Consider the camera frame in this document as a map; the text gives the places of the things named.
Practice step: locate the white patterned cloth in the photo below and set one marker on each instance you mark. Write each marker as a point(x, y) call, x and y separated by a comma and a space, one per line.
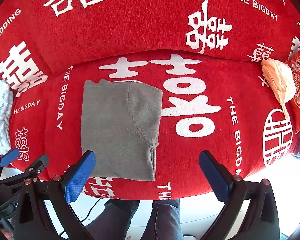
point(0, 115)

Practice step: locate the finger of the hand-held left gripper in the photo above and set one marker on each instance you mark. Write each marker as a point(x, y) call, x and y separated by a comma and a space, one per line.
point(38, 163)
point(10, 157)

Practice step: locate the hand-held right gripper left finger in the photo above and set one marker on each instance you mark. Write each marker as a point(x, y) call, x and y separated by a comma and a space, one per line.
point(80, 177)

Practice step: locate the red printed sofa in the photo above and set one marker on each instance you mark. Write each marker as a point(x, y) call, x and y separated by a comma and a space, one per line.
point(140, 30)

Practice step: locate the person's right leg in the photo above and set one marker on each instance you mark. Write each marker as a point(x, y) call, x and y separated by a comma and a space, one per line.
point(165, 217)

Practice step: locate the person's leg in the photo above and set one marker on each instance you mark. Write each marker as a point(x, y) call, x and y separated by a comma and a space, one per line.
point(110, 220)
point(165, 217)

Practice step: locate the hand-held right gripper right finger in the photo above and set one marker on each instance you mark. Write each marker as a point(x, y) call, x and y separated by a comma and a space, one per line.
point(213, 176)

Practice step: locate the peach cloth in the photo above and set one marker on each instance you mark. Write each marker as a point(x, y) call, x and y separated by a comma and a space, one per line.
point(280, 82)

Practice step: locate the person's left leg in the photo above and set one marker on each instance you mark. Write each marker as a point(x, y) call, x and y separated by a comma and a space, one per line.
point(110, 220)

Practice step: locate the grey sweater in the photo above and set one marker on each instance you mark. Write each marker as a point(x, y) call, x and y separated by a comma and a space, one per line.
point(115, 130)

